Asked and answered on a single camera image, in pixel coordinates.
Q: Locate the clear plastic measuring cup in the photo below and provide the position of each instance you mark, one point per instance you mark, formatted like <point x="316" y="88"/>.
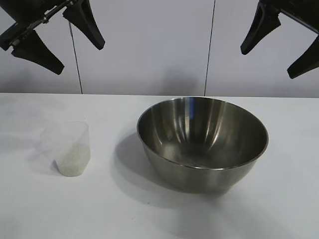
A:
<point x="64" y="134"/>

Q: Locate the white uncooked rice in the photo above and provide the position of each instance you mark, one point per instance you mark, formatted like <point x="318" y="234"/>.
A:
<point x="73" y="161"/>

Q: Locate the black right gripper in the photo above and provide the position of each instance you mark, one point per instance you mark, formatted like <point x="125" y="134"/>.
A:
<point x="299" y="10"/>

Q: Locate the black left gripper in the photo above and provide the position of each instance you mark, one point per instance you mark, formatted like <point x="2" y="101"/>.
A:
<point x="30" y="22"/>

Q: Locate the stainless steel mixing bowl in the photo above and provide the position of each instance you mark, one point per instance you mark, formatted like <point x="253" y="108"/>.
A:
<point x="199" y="179"/>

